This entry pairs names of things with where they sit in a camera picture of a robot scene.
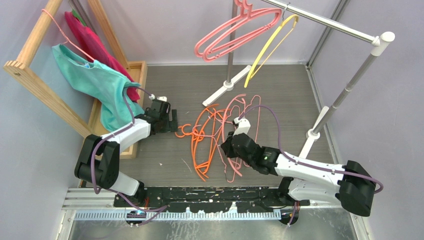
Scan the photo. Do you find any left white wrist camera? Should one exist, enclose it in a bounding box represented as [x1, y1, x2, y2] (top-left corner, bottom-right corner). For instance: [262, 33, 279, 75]
[148, 94, 168, 102]

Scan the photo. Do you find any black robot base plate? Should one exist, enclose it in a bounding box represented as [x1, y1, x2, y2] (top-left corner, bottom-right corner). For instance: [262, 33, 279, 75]
[113, 186, 310, 224]

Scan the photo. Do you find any wooden clothes rack frame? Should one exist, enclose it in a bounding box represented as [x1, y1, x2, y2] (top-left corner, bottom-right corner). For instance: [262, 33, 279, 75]
[3, 0, 148, 160]

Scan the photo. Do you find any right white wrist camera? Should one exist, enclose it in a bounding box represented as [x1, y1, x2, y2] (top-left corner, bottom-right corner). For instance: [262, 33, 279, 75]
[233, 117, 251, 135]

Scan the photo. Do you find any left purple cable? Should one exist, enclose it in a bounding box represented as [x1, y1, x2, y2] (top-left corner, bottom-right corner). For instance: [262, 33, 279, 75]
[90, 86, 169, 227]

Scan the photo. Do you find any orange wire hanger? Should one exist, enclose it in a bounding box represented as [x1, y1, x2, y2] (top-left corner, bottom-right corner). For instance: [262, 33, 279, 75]
[175, 104, 227, 182]
[175, 104, 219, 182]

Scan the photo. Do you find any magenta shirt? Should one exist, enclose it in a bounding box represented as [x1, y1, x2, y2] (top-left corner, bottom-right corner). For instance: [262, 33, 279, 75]
[64, 11, 134, 82]

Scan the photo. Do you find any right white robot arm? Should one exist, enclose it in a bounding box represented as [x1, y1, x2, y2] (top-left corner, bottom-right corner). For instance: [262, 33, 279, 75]
[220, 131, 378, 217]

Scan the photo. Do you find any teal mesh shirt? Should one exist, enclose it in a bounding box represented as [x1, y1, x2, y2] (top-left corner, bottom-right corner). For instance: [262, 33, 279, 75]
[51, 44, 145, 132]

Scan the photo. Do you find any metal clothes rail stand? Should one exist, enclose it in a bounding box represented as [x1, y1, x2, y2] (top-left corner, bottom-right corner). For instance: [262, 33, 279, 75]
[219, 0, 395, 158]

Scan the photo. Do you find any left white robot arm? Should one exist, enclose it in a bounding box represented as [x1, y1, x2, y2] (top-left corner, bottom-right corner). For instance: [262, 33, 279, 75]
[74, 99, 178, 207]

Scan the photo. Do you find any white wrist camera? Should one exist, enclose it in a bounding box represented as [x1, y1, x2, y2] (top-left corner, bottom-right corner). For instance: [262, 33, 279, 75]
[233, 117, 251, 135]
[148, 94, 168, 102]

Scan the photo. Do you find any yellow wire hanger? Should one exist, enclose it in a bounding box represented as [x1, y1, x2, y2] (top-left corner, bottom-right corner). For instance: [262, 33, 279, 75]
[243, 14, 300, 88]

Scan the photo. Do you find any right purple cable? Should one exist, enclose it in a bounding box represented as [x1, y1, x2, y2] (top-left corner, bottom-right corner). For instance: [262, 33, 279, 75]
[236, 104, 384, 226]

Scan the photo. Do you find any pink hanger on wooden rack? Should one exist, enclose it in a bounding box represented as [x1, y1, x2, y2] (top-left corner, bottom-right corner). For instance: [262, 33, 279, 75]
[41, 8, 95, 62]

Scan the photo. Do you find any purple cable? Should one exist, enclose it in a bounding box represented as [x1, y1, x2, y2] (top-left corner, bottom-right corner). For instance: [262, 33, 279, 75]
[236, 104, 384, 226]
[90, 86, 169, 227]

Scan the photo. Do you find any thick pink plastic hanger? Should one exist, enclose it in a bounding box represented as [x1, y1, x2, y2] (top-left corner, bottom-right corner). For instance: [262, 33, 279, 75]
[194, 0, 282, 62]

